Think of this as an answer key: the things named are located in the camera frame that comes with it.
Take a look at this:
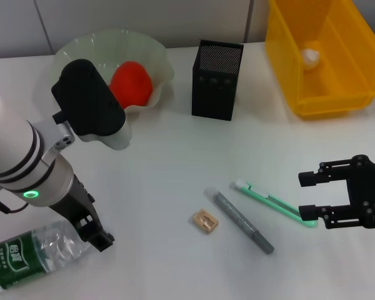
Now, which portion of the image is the red-orange fruit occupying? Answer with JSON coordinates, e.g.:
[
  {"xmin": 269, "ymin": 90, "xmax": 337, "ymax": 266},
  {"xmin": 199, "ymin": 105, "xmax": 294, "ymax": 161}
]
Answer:
[{"xmin": 108, "ymin": 61, "xmax": 153, "ymax": 110}]

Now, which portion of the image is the beige eraser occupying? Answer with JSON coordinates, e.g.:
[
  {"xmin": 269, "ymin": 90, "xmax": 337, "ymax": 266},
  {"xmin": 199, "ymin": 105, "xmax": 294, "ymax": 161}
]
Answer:
[{"xmin": 187, "ymin": 208, "xmax": 220, "ymax": 234}]

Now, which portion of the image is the left wrist camera housing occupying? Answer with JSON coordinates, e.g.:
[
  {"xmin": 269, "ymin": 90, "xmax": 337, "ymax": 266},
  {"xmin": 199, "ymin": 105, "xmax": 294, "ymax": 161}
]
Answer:
[{"xmin": 51, "ymin": 58, "xmax": 133, "ymax": 152}]

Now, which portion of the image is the yellow plastic bin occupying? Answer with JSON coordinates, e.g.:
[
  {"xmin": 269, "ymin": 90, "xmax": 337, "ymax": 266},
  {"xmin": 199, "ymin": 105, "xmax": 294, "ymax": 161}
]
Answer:
[{"xmin": 264, "ymin": 0, "xmax": 375, "ymax": 120}]

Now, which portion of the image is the mint green utility knife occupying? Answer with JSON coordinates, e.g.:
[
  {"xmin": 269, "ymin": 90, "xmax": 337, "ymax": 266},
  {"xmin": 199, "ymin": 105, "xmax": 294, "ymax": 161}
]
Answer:
[{"xmin": 231, "ymin": 178, "xmax": 318, "ymax": 229}]

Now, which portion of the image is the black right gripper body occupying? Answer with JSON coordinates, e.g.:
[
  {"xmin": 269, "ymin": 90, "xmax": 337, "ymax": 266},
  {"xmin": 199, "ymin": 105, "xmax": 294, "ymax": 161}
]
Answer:
[{"xmin": 344, "ymin": 154, "xmax": 375, "ymax": 231}]

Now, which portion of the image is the black mesh pen holder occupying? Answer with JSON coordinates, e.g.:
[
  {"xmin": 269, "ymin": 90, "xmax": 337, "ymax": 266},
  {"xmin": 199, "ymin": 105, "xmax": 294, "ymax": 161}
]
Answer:
[{"xmin": 191, "ymin": 39, "xmax": 244, "ymax": 121}]

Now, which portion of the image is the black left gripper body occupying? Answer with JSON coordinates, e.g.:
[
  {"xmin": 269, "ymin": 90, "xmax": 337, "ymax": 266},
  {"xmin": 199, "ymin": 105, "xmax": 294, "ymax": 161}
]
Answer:
[{"xmin": 47, "ymin": 176, "xmax": 97, "ymax": 226}]

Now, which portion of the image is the pale green glass fruit bowl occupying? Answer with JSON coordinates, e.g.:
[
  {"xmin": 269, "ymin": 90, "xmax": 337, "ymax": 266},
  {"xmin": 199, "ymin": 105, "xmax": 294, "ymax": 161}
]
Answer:
[{"xmin": 52, "ymin": 28, "xmax": 175, "ymax": 115}]

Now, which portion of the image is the grey marker pen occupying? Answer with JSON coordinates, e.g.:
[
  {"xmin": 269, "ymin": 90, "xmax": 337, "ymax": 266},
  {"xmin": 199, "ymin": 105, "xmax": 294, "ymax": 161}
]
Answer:
[{"xmin": 203, "ymin": 186, "xmax": 275, "ymax": 256}]

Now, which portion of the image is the white paper ball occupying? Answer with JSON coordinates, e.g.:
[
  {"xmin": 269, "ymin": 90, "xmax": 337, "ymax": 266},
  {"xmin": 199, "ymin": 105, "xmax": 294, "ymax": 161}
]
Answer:
[{"xmin": 301, "ymin": 48, "xmax": 320, "ymax": 70}]

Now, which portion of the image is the clear green-label water bottle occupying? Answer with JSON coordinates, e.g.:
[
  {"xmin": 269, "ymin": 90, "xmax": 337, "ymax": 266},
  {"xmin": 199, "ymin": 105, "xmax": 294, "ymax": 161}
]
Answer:
[{"xmin": 0, "ymin": 220, "xmax": 94, "ymax": 296}]

